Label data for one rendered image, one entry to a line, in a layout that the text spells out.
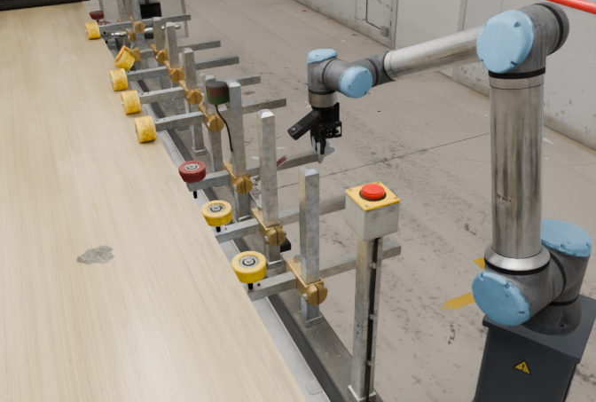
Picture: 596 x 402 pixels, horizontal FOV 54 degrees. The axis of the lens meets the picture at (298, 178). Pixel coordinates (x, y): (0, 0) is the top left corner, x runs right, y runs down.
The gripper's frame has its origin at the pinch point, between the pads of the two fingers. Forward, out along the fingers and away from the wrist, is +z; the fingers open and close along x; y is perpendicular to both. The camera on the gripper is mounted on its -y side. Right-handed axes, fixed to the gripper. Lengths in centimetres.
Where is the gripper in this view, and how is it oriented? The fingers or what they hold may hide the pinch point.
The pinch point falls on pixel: (317, 160)
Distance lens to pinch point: 195.0
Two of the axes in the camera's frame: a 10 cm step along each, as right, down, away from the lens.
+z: 0.4, 8.6, 5.1
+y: 9.1, -2.4, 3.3
